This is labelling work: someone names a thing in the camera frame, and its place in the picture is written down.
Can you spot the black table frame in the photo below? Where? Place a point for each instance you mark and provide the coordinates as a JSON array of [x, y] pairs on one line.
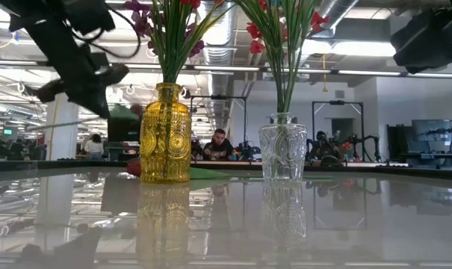
[[24, 165]]

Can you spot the black monitor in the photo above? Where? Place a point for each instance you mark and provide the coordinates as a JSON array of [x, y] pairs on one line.
[[124, 130]]

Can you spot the person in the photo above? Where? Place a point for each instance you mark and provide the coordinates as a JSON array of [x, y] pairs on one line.
[[94, 147], [322, 147], [218, 145]]

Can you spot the purple artificial flower bunch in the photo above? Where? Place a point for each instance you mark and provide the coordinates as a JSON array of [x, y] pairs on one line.
[[140, 23]]

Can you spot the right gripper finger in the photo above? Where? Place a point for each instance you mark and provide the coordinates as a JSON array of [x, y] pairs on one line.
[[427, 41]]

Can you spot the yellow embossed glass vase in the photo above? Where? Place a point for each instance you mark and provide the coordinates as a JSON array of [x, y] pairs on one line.
[[166, 142]]

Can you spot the clear embossed glass vase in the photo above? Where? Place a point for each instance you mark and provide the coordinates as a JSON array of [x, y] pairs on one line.
[[282, 149]]

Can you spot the black station frame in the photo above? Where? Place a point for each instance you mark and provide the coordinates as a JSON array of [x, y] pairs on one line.
[[337, 102], [218, 97]]

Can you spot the red artificial flower bunch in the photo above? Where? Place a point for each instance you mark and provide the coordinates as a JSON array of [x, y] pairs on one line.
[[317, 20], [254, 46]]

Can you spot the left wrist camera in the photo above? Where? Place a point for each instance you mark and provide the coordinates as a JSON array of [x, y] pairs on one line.
[[91, 16]]

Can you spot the long light strip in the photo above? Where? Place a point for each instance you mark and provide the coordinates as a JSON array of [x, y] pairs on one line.
[[229, 68]]

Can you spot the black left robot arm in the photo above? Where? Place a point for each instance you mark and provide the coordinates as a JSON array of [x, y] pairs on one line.
[[61, 56]]

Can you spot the black workstation desk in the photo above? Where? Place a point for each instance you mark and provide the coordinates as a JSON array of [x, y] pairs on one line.
[[435, 155]]

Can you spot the white column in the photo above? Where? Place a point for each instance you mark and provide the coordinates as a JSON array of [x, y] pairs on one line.
[[63, 138]]

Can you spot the grey monitor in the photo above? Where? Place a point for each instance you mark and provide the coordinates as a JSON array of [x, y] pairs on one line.
[[431, 130]]

